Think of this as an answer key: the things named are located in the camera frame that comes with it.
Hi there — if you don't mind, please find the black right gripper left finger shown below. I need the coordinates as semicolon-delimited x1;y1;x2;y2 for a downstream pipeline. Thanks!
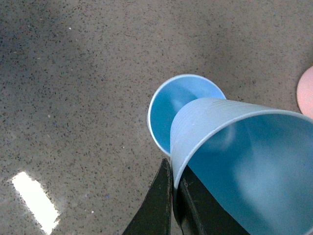
123;158;173;235

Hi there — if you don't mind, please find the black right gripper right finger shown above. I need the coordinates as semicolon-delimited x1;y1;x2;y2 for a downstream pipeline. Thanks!
176;166;248;235

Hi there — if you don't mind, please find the blue cup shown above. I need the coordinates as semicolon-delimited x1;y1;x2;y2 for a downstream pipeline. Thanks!
147;74;226;156
170;97;313;235

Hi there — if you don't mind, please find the pink bowl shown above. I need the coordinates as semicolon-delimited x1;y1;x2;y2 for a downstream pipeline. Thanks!
296;67;313;118

